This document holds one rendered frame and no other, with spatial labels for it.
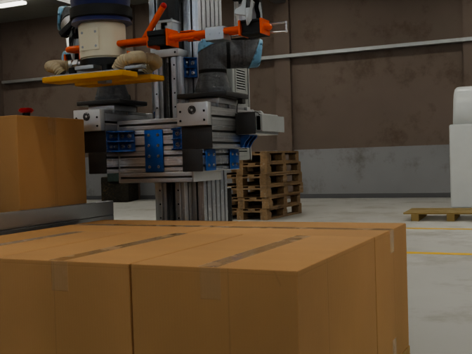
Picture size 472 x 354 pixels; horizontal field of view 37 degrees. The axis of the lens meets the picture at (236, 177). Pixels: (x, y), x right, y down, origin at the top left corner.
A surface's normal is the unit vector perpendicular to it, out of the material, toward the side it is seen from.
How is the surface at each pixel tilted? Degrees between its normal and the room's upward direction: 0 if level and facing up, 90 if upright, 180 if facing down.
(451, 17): 90
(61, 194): 90
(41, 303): 90
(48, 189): 90
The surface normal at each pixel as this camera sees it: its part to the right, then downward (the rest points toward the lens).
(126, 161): -0.40, 0.04
